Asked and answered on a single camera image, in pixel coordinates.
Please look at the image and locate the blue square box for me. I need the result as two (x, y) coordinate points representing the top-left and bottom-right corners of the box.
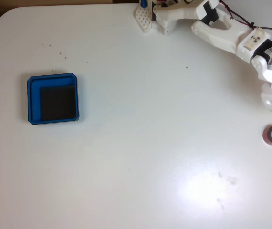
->
(27, 73), (81, 125)

